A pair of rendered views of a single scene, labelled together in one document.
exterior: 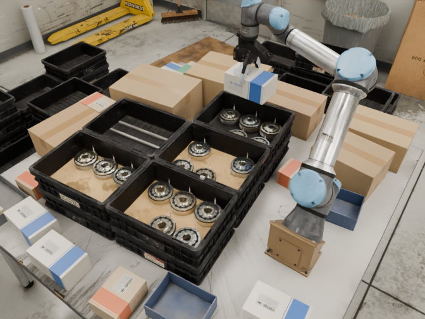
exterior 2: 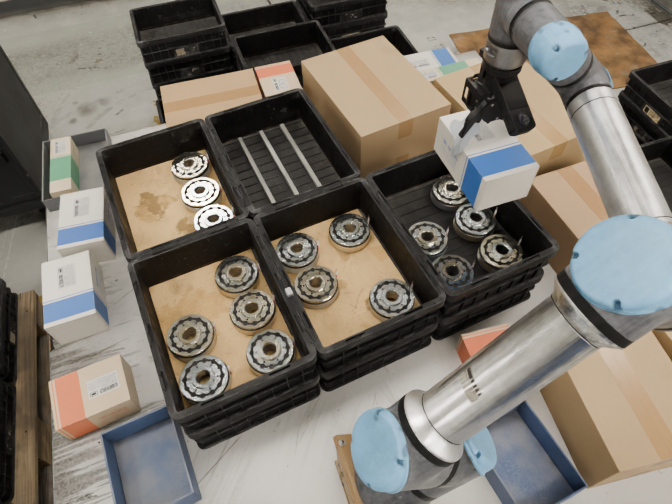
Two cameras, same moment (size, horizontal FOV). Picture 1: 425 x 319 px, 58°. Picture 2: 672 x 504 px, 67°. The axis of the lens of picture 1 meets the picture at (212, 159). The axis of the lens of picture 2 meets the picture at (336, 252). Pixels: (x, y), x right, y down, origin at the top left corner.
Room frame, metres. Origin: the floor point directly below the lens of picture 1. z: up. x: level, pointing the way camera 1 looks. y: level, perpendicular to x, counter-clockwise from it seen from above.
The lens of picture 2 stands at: (0.67, -0.38, 1.87)
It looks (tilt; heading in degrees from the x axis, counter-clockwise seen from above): 55 degrees down; 36
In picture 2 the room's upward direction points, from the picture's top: 2 degrees counter-clockwise
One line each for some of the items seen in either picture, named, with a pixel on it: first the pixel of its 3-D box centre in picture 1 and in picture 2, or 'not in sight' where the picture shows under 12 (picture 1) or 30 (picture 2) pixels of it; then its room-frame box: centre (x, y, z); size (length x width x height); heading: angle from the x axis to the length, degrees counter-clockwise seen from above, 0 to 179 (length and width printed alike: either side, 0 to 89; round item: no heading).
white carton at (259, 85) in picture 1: (250, 82); (482, 156); (1.49, -0.17, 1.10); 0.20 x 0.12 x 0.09; 54
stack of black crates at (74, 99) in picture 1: (73, 123); (289, 89); (2.16, 0.97, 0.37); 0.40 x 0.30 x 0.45; 144
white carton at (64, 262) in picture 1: (59, 259); (75, 296); (0.82, 0.57, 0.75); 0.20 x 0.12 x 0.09; 56
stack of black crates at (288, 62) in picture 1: (276, 70); (668, 121); (2.99, -0.55, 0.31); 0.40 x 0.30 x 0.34; 54
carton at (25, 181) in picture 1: (40, 179); not in sight; (1.25, 0.79, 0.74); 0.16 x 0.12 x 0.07; 147
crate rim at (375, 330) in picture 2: (212, 155); (344, 257); (1.21, 0.00, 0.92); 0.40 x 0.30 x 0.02; 60
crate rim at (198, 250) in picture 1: (172, 202); (217, 308); (0.95, 0.15, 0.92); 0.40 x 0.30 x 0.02; 60
